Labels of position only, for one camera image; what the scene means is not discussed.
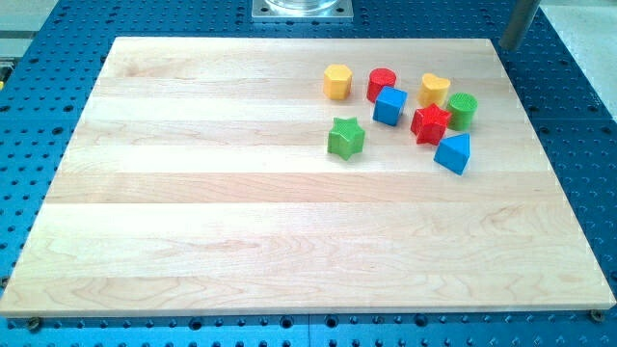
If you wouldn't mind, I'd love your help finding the blue cube block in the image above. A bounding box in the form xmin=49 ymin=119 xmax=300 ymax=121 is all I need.
xmin=372 ymin=86 xmax=408 ymax=126

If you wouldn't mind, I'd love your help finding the brass board screw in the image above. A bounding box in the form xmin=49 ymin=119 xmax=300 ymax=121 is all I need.
xmin=588 ymin=309 xmax=605 ymax=323
xmin=25 ymin=317 xmax=41 ymax=332

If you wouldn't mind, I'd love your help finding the green cylinder block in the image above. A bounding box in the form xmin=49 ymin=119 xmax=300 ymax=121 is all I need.
xmin=446 ymin=93 xmax=478 ymax=131

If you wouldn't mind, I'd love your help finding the red star block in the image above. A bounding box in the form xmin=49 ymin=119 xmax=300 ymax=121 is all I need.
xmin=411 ymin=103 xmax=451 ymax=146

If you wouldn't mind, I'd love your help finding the yellow hexagon block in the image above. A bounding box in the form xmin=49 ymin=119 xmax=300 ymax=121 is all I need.
xmin=323 ymin=64 xmax=353 ymax=100

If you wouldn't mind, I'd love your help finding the light wooden board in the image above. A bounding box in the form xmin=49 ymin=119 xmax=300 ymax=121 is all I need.
xmin=1 ymin=37 xmax=615 ymax=317

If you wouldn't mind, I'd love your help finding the grey metal rod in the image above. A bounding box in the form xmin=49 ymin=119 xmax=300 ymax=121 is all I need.
xmin=498 ymin=0 xmax=541 ymax=51

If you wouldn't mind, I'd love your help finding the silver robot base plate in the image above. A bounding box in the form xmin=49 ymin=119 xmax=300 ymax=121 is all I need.
xmin=251 ymin=0 xmax=354 ymax=22

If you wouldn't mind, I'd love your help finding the yellow heart block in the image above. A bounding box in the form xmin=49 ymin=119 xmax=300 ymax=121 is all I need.
xmin=417 ymin=73 xmax=451 ymax=107

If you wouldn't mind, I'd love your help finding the green star block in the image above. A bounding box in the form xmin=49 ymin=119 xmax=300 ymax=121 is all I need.
xmin=327 ymin=118 xmax=365 ymax=160

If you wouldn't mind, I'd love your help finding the blue triangle block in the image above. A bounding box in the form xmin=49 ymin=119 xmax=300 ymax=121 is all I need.
xmin=434 ymin=133 xmax=470 ymax=175

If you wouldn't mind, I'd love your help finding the right brass board screw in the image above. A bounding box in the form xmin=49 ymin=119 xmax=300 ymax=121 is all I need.
xmin=588 ymin=309 xmax=605 ymax=323

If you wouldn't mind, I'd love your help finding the red cylinder block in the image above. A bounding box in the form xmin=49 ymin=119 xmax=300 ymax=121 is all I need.
xmin=366 ymin=67 xmax=396 ymax=102

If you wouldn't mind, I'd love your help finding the left brass board screw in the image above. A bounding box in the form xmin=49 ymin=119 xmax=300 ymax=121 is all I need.
xmin=25 ymin=317 xmax=41 ymax=332

